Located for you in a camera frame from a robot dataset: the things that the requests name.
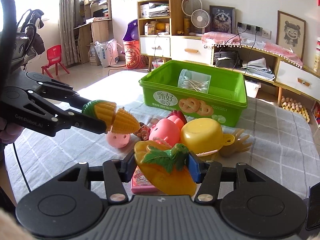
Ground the orange toy fruit green leaf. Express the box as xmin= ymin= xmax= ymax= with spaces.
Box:
xmin=134 ymin=140 xmax=197 ymax=196

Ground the toy corn cob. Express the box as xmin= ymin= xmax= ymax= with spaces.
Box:
xmin=82 ymin=100 xmax=140 ymax=134

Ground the cotton swab jar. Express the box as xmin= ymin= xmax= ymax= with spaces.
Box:
xmin=177 ymin=69 xmax=211 ymax=94

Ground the person's left hand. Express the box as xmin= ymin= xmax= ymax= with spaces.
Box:
xmin=0 ymin=118 xmax=24 ymax=144

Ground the person's right hand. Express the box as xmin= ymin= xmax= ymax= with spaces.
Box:
xmin=0 ymin=209 xmax=34 ymax=240

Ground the pink card packet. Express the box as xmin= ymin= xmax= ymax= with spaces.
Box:
xmin=131 ymin=166 xmax=158 ymax=194

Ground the pink perforated ball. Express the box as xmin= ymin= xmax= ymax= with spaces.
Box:
xmin=106 ymin=132 xmax=131 ymax=148

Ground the yellow toy pot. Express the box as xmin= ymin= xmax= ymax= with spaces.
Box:
xmin=180 ymin=118 xmax=235 ymax=157

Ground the red child chair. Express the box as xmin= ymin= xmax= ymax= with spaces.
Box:
xmin=41 ymin=45 xmax=70 ymax=78

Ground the tan toy hand fork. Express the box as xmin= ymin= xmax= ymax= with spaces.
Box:
xmin=219 ymin=129 xmax=252 ymax=158

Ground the pink toy pig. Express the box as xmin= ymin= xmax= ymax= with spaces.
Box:
xmin=149 ymin=115 xmax=184 ymax=146

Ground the white plastic shopping bag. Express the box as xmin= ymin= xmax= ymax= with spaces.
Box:
xmin=94 ymin=38 xmax=119 ymax=67

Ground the green plastic cookie bin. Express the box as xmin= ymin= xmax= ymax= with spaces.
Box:
xmin=139 ymin=60 xmax=248 ymax=127

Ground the grey checked table cloth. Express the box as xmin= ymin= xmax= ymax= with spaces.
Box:
xmin=4 ymin=70 xmax=319 ymax=200

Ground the red round drum stool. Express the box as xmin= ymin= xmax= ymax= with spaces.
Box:
xmin=123 ymin=40 xmax=146 ymax=70

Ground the grey patterned curtain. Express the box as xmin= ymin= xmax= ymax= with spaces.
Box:
xmin=59 ymin=0 xmax=79 ymax=66

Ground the yellow egg tray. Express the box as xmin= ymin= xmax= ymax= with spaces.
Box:
xmin=280 ymin=96 xmax=310 ymax=123

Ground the black printer on shelf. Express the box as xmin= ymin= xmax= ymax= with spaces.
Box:
xmin=214 ymin=50 xmax=242 ymax=69

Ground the folded light fabric stack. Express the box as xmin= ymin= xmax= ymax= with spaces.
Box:
xmin=241 ymin=57 xmax=276 ymax=80

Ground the wooden TV cabinet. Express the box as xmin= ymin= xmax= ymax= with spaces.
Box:
xmin=137 ymin=0 xmax=319 ymax=101

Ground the pink tasselled cloth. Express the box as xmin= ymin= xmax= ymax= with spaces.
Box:
xmin=201 ymin=31 xmax=303 ymax=69

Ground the white round fan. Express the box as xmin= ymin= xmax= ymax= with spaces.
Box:
xmin=190 ymin=9 xmax=210 ymax=34

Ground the framed cat picture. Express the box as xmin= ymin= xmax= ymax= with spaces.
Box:
xmin=209 ymin=5 xmax=235 ymax=34

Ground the white fan guard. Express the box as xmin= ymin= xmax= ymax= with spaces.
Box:
xmin=181 ymin=0 xmax=202 ymax=16

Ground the framed cartoon girl drawing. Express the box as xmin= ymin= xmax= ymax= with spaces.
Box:
xmin=276 ymin=10 xmax=306 ymax=60

